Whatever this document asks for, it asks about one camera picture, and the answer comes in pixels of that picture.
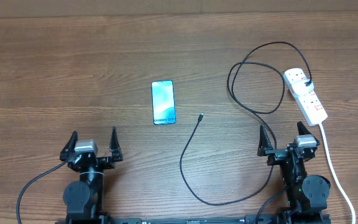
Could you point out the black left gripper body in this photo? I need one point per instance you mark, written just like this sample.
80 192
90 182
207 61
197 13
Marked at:
104 163

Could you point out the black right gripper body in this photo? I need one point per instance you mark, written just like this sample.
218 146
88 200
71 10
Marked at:
275 155

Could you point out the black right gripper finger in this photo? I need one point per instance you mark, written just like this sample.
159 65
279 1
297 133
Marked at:
302 130
265 146

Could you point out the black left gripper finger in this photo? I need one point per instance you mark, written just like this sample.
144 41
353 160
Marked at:
69 147
114 147

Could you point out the blue Samsung Galaxy smartphone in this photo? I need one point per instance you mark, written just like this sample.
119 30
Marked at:
163 102

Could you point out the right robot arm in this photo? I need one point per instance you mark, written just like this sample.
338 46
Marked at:
307 194

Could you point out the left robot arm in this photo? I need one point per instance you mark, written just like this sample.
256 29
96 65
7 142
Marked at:
84 198

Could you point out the white charger plug adapter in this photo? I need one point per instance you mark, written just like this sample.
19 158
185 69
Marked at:
301 88

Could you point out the white power strip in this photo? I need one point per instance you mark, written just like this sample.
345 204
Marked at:
310 105

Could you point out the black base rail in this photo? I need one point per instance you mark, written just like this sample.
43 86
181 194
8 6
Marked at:
248 219

